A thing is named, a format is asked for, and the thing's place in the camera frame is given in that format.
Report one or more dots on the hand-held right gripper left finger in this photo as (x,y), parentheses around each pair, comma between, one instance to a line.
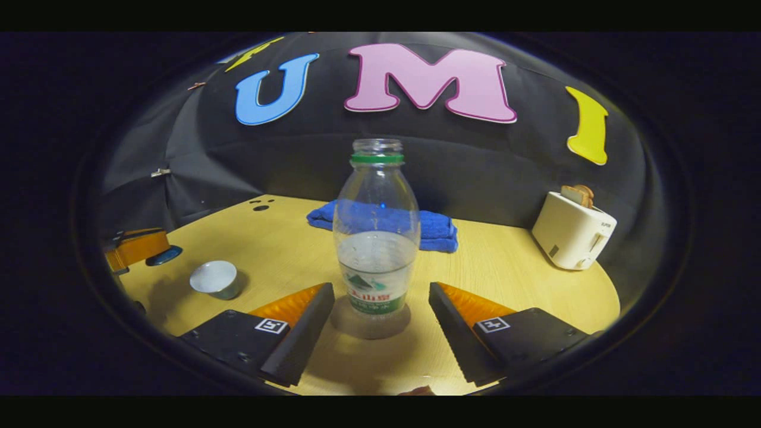
(306,333)

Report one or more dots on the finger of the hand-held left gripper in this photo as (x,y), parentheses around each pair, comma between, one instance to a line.
(137,249)

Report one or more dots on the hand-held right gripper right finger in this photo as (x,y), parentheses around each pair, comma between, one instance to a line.
(455,333)

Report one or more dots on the white and teal teacup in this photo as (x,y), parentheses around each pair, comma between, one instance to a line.
(214,278)

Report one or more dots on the clear plastic water bottle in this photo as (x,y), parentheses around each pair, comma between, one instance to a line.
(376,255)

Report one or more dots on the white backdrop clip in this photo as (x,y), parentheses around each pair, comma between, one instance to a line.
(160,172)

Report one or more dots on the blue folded towel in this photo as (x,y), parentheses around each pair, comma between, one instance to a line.
(437,232)

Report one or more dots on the white toaster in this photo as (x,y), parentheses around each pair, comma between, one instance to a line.
(571,235)

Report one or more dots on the toast slice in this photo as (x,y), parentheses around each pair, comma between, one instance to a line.
(575,195)

